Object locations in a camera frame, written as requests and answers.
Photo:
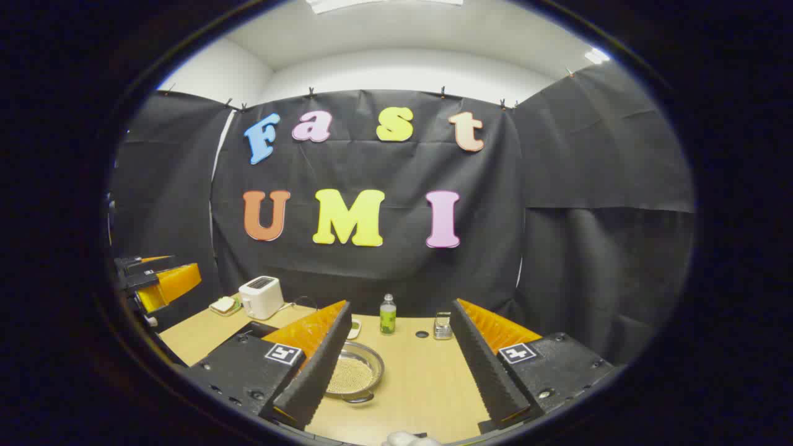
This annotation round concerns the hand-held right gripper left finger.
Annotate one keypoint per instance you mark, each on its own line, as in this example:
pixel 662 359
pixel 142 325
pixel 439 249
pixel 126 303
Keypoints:
pixel 322 365

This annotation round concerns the sandwich with lettuce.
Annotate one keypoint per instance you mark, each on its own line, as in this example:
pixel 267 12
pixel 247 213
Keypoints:
pixel 222 304

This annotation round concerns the small pale green plate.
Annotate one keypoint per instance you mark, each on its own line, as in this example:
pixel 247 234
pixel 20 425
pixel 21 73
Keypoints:
pixel 234 310

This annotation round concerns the green label drink bottle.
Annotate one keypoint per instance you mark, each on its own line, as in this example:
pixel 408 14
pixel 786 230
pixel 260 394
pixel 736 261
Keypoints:
pixel 388 316

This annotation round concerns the white divided plate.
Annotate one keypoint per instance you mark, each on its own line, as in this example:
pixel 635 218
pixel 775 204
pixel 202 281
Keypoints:
pixel 355 329

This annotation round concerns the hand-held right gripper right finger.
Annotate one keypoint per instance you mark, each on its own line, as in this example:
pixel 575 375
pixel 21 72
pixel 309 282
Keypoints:
pixel 480 365

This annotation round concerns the white toaster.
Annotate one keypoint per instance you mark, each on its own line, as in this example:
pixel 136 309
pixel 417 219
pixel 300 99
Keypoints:
pixel 260 297

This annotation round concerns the black induction cooktop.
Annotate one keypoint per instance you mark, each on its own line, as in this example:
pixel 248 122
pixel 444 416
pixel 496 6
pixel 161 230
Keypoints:
pixel 257 328

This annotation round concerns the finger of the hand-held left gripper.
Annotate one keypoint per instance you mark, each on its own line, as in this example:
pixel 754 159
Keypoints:
pixel 173 282
pixel 142 265

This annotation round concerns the large heap of soybeans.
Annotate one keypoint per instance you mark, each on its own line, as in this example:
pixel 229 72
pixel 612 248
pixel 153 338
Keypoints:
pixel 350 376

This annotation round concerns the stainless steel pot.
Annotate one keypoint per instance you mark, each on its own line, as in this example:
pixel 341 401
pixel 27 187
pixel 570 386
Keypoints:
pixel 372 371

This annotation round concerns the ceiling light panel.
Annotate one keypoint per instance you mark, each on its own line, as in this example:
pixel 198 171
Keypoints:
pixel 384 5
pixel 596 56

